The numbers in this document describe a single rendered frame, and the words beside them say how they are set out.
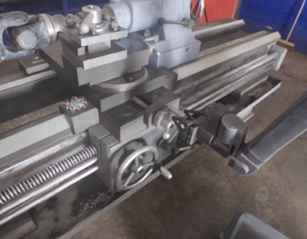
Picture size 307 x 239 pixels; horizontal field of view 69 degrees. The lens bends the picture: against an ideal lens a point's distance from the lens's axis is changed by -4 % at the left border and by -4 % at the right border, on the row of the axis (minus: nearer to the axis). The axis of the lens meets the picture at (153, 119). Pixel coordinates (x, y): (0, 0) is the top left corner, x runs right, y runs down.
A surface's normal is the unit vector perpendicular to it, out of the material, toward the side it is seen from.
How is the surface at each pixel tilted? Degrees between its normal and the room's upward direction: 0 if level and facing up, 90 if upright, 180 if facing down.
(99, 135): 0
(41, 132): 36
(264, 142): 93
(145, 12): 86
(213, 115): 91
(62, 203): 0
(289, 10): 90
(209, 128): 1
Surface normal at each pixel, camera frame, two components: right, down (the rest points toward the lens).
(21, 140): 0.46, -0.32
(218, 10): -0.46, 0.54
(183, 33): 0.65, 0.16
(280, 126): -0.70, 0.49
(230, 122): 0.00, -0.71
